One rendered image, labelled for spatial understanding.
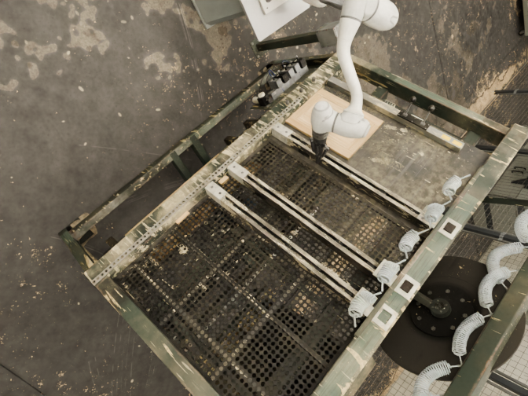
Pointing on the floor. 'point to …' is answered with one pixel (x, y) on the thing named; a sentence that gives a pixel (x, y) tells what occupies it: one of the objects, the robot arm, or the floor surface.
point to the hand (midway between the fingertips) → (318, 158)
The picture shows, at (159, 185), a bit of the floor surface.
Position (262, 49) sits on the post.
